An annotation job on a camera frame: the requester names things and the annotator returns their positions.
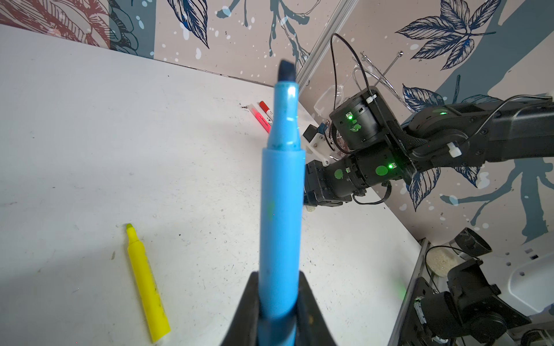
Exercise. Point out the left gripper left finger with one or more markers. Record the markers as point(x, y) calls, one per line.
point(243, 330)

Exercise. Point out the white marker pen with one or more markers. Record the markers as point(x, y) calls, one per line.
point(270, 114)

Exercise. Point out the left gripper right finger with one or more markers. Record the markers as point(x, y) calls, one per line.
point(312, 329)

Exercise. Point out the right jar black lid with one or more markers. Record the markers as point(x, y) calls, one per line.
point(454, 255)

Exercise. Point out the pink pen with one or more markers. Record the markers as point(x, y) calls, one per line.
point(261, 118)

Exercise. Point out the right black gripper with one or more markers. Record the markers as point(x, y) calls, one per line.
point(333, 185)

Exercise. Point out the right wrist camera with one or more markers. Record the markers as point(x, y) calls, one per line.
point(316, 145)

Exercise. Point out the yellow pen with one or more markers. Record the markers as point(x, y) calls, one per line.
point(157, 320)

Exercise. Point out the blue pen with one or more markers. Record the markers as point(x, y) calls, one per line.
point(282, 195)

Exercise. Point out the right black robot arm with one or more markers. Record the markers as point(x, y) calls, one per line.
point(486, 295)

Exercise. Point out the red marker cap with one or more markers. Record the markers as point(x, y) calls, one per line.
point(264, 107)

